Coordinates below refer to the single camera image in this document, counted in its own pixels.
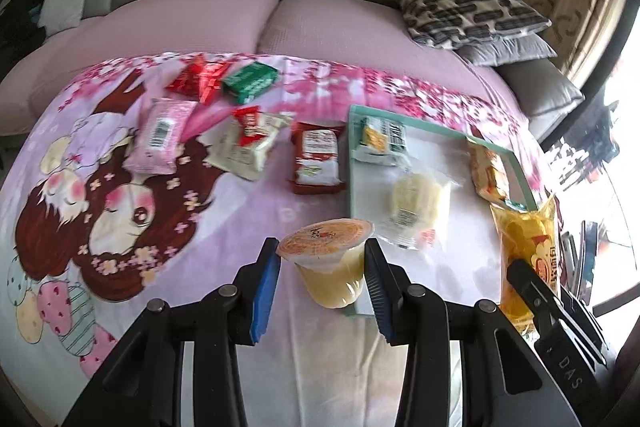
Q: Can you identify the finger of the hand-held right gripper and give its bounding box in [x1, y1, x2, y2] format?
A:
[506, 258, 567, 339]
[556, 288, 609, 364]

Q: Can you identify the dark cloth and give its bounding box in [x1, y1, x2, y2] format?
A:
[0, 0, 56, 52]

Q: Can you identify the red candy packet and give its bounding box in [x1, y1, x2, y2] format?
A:
[232, 105, 273, 148]
[166, 59, 206, 96]
[199, 62, 233, 106]

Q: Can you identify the black metal rack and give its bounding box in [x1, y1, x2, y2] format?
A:
[550, 102, 621, 188]

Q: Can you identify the orange beige snack packet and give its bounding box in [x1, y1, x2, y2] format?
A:
[467, 137, 511, 202]

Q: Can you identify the black window frame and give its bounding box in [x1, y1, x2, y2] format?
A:
[540, 0, 640, 148]

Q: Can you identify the printed cartoon blanket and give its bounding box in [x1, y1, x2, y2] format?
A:
[0, 52, 566, 427]

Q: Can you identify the grey pillow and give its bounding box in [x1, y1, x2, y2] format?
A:
[457, 32, 558, 68]

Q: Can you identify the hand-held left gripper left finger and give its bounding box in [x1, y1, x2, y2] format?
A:
[62, 237, 282, 427]

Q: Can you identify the bread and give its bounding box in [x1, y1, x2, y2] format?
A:
[375, 172, 453, 250]

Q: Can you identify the dark red snack packet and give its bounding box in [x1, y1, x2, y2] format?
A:
[289, 122, 348, 196]

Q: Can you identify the yellow snack packet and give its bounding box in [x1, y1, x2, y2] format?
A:
[490, 194, 561, 335]

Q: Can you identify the pink ribbed sofa cover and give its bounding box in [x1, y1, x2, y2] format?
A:
[0, 0, 531, 138]

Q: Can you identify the black cream patterned pillow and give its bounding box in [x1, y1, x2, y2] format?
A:
[398, 0, 553, 50]

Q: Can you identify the yellow jelly cup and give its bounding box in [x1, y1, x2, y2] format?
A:
[276, 217, 375, 310]

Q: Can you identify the pink snack packet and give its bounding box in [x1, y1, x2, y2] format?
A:
[123, 98, 199, 175]

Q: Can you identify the teal cardboard box tray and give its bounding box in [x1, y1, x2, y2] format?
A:
[348, 104, 543, 318]

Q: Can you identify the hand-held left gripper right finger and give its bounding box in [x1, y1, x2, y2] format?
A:
[363, 238, 583, 427]

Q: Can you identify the green white snack packet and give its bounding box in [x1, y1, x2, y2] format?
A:
[352, 117, 408, 165]

